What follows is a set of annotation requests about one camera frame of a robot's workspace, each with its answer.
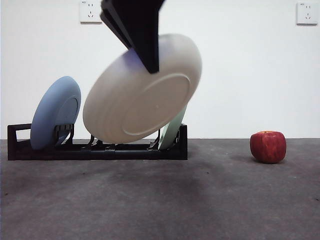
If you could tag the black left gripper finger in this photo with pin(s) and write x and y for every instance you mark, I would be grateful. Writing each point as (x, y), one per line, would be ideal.
(142, 30)
(115, 25)

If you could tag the pale yellow plate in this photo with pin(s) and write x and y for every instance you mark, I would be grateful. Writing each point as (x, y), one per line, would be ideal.
(140, 107)

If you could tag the red apple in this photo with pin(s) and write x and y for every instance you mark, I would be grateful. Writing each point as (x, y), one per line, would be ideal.
(268, 147)

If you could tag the green plate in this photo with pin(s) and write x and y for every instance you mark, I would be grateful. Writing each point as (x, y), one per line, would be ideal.
(172, 132)

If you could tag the blue plate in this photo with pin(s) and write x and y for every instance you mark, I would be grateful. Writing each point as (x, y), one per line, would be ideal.
(50, 112)

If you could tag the black plate rack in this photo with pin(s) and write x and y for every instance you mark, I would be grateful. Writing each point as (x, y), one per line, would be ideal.
(75, 155)

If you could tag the white wall socket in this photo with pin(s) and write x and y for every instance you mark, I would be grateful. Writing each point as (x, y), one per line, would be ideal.
(305, 13)
(88, 12)

